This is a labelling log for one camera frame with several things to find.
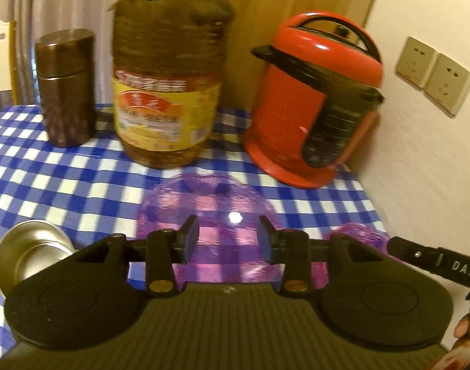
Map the brown metal canister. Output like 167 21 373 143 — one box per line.
35 29 97 149

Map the stainless steel bowl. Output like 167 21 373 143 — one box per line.
0 220 76 299

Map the red electric rice cooker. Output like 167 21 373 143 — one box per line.
243 12 386 189

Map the large purple plastic plate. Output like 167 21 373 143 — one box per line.
136 173 278 283

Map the cooking oil bottle yellow label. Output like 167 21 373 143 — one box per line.
108 0 235 169

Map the blue white checkered tablecloth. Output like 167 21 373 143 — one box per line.
0 102 392 363

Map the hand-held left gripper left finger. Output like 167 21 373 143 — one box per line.
75 215 201 298

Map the person's right hand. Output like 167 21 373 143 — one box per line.
453 310 470 355

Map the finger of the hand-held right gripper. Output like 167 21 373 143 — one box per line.
387 236 441 275

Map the beige wall socket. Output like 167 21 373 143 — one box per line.
395 36 438 88
424 54 470 118

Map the small purple plastic plate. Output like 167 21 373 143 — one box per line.
311 224 390 286

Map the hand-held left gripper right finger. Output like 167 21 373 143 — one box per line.
258 215 390 294

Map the translucent curtain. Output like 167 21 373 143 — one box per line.
0 0 135 106

